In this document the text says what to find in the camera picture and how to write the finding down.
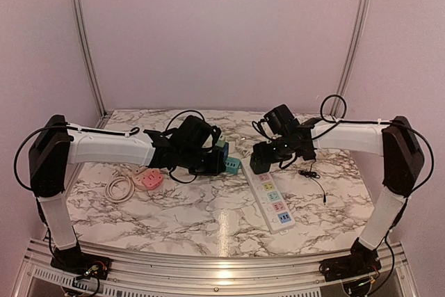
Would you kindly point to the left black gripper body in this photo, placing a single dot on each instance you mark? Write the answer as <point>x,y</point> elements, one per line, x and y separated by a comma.
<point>200,166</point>

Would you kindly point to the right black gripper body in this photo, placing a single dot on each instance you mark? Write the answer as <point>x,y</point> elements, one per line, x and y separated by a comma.
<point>281,151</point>

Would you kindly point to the white long power strip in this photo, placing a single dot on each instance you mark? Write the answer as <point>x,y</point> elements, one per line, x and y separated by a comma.
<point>269,199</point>

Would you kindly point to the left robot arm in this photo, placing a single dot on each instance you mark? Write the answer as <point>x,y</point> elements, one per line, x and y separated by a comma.
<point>60,143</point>

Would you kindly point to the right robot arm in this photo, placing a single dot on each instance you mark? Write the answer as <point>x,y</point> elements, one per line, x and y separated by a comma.
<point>395,141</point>

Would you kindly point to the dark green cube socket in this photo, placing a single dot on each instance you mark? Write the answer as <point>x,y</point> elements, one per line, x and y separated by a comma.
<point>257,165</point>

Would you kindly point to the blue cube socket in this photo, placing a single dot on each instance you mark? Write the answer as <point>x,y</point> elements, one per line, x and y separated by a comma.
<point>225,149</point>

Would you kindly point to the white plug adapter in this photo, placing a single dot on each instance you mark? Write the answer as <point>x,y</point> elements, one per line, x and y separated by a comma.
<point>139,169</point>

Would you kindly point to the light green USB adapter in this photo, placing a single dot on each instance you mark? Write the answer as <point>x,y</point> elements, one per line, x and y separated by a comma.
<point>221,142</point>

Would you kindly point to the pink round power strip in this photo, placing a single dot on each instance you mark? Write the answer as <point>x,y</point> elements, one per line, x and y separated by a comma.
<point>148,180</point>

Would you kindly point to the teal power strip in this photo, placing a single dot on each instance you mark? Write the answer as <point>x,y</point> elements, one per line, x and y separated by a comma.
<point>232,165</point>

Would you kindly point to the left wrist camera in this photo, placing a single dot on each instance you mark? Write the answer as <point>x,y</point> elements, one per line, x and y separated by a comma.
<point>196,134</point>

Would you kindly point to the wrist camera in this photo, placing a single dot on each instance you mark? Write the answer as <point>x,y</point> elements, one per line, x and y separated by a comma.
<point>281,121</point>
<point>196,134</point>

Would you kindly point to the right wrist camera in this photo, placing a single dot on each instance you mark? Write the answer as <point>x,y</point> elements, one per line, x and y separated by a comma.
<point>281,121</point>

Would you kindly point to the left aluminium frame post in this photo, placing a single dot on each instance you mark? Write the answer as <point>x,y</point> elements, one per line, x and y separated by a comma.
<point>81,29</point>

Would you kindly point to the aluminium frame post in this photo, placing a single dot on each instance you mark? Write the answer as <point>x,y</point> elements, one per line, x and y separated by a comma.
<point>357,31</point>
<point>81,29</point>

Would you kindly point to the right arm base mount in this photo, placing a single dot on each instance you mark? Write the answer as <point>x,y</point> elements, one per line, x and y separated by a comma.
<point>345,267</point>

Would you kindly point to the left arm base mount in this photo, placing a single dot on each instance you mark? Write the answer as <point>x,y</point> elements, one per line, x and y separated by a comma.
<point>84,265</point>

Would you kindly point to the right aluminium frame post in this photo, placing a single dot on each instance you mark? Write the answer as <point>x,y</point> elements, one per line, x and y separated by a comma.
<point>357,31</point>

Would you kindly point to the front aluminium rail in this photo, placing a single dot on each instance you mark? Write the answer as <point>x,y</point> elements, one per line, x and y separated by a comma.
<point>134,273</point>

